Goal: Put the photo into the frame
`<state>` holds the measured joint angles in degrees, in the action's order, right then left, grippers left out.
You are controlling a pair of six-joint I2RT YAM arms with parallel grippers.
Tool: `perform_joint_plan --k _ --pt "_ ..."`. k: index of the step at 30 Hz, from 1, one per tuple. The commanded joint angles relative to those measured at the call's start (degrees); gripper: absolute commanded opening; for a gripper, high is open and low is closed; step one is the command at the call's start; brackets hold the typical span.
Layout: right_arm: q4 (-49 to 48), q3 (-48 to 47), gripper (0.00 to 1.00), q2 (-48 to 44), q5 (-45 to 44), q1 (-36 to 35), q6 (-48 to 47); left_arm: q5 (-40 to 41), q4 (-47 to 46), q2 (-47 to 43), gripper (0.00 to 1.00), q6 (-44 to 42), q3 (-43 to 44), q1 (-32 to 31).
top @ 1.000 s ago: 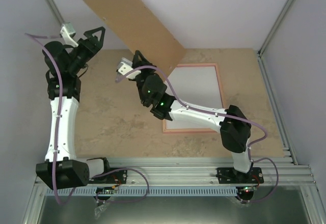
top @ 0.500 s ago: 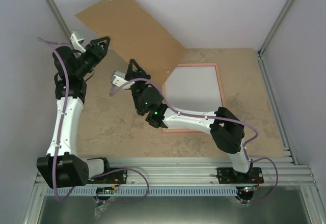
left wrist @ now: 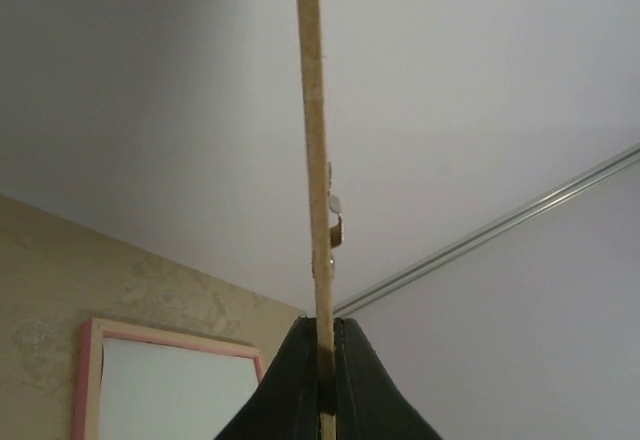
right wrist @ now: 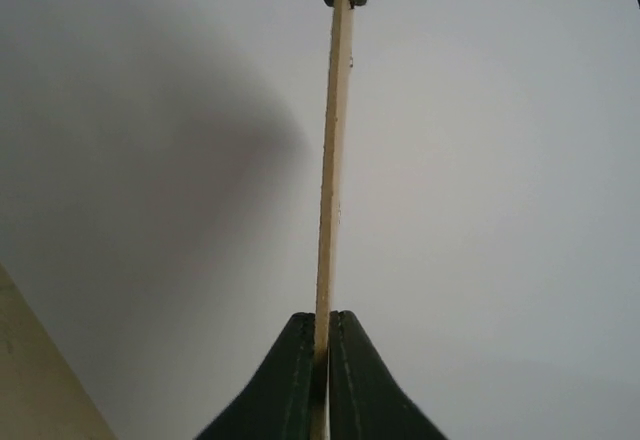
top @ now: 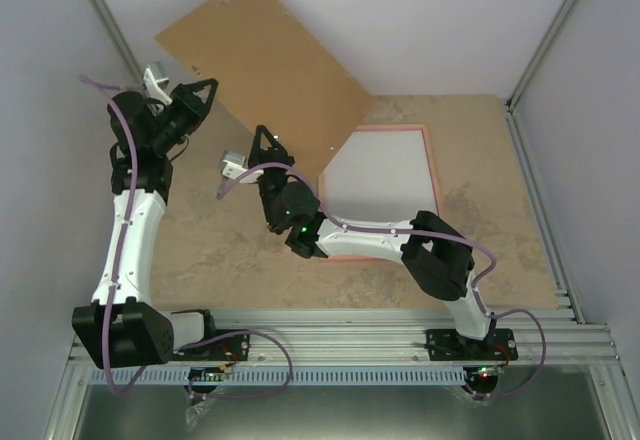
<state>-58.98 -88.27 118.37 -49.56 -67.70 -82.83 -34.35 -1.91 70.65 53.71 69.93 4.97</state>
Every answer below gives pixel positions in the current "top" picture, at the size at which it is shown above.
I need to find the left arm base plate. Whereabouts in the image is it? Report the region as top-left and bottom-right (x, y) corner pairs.
(171, 334), (251, 364)

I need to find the photo print red black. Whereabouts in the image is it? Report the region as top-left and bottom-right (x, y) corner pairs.
(318, 125), (441, 231)

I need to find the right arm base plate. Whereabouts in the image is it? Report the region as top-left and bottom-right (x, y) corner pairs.
(424, 328), (519, 363)

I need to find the brown backing board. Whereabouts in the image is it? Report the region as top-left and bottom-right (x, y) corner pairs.
(155, 0), (376, 181)

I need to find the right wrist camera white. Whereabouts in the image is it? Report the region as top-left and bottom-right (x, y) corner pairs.
(219, 150), (264, 184)

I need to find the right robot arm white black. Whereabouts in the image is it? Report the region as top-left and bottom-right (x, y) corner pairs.
(248, 125), (496, 359)

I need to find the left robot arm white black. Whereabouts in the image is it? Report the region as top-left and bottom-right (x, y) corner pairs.
(71, 79), (219, 369)

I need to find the pink picture frame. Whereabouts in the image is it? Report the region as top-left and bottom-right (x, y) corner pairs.
(318, 124), (443, 263)

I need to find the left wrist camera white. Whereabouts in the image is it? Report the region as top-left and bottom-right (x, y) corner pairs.
(143, 61), (172, 106)

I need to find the aluminium rail base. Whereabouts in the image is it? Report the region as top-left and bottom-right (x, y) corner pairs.
(212, 308), (620, 366)

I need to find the left aluminium corner post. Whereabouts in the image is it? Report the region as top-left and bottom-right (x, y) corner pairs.
(88, 0), (144, 92)

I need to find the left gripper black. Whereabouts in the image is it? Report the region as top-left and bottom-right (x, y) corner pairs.
(151, 79), (218, 154)

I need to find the right aluminium corner post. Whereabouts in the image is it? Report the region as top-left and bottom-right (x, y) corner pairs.
(505, 0), (601, 111)

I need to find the blue slotted cable duct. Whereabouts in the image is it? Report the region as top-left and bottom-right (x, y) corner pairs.
(88, 367), (474, 387)

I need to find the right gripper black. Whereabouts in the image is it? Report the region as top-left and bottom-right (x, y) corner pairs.
(248, 126), (295, 231)

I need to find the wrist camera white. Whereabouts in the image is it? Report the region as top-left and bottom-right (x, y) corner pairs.
(219, 150), (264, 184)
(143, 61), (172, 106)

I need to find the aluminium corner post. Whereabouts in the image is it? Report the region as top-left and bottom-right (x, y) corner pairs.
(505, 0), (601, 111)
(88, 0), (144, 92)

